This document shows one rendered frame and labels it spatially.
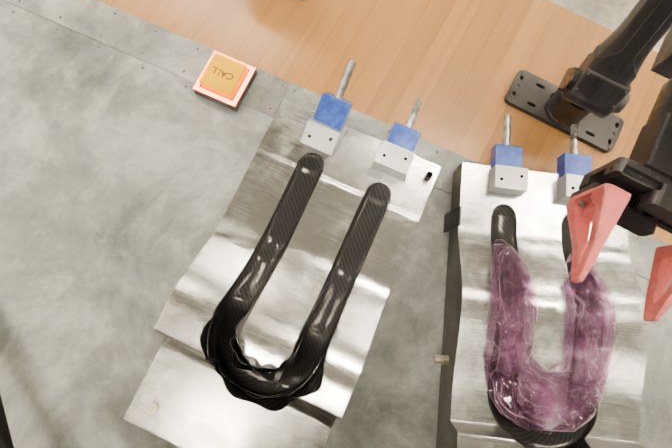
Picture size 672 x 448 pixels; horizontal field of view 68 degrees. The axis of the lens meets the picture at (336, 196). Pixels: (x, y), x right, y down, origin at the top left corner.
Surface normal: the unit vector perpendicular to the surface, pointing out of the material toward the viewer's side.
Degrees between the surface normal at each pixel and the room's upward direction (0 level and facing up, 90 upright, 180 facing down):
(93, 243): 0
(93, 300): 0
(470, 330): 14
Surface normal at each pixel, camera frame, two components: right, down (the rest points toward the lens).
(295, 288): 0.22, -0.64
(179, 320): -0.01, -0.15
